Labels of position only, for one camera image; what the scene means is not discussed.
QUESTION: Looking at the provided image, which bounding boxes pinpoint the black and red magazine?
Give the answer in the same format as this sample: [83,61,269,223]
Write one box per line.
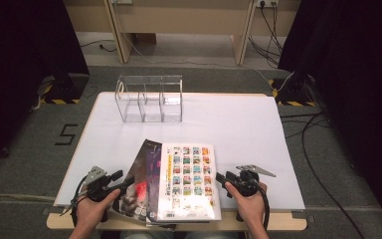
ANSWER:
[110,138,177,232]

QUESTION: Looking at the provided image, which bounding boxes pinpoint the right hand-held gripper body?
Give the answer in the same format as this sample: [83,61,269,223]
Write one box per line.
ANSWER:
[227,164,277,197]

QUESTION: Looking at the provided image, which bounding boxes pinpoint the person's left hand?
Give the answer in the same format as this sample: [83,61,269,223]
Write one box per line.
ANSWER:
[76,189,122,230]

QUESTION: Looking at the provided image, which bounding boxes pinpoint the thick black gripper cable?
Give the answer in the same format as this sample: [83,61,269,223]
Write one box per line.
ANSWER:
[236,185,272,239]

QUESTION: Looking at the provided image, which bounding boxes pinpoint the person's right hand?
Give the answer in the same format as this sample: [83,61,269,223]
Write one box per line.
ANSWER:
[225,181,268,228]

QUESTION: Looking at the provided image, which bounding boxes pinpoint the clear acrylic file rack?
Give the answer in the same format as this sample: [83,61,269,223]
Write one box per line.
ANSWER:
[113,75,184,123]

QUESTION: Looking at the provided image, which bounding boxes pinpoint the beige office desk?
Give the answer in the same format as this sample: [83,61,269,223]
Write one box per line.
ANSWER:
[63,0,301,66]

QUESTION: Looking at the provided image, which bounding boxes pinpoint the black stand base striped tape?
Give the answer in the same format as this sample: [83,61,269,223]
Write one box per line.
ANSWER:
[268,74,317,108]
[41,73,91,106]

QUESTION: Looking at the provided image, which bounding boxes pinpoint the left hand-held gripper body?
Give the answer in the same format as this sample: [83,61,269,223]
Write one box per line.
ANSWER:
[86,165,114,202]

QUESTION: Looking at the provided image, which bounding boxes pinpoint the bundle of black desk cables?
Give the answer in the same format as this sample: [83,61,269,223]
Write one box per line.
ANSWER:
[248,1,285,68]

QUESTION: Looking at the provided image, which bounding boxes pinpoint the black floor cables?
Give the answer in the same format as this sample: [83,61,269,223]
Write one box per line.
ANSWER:
[280,111,366,239]

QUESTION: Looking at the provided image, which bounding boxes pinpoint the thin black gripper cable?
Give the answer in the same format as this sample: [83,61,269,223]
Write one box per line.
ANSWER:
[59,175,91,227]

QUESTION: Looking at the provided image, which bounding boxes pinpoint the white wall socket black plug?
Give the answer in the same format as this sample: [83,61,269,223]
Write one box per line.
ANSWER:
[256,0,280,8]

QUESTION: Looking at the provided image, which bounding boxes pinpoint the black cable with plug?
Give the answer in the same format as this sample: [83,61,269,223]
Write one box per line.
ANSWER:
[80,39,117,54]

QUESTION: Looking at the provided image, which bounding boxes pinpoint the black curtain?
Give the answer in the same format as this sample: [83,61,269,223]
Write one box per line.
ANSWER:
[278,0,382,227]
[0,0,91,173]

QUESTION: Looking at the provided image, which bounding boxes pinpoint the purple cover magazine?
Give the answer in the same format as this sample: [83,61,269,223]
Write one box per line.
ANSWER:
[144,140,163,224]

